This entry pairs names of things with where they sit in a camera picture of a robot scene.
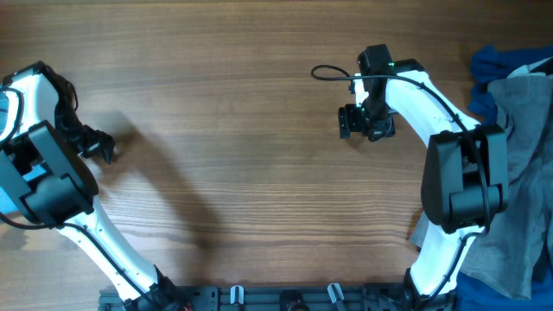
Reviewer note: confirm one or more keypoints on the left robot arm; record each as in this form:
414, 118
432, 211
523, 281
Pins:
66, 197

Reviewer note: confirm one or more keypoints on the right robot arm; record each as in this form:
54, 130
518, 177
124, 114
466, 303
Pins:
465, 182

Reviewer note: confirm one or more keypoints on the left grey rail clip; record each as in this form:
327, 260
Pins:
237, 295

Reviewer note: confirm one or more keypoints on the light blue denim jeans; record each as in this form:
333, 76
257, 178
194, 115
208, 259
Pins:
13, 124

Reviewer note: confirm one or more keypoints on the dark blue t-shirt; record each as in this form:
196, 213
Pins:
487, 65

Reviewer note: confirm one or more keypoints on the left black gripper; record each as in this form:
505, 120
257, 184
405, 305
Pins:
95, 144

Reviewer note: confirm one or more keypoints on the grey rail clip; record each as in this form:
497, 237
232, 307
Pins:
237, 295
336, 296

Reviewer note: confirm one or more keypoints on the right grey rail clip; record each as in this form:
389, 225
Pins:
336, 296

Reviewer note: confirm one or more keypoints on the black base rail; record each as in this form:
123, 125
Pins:
357, 298

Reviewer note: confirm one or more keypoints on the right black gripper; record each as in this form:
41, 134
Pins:
351, 122

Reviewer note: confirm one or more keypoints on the grey trousers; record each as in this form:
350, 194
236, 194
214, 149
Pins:
519, 245

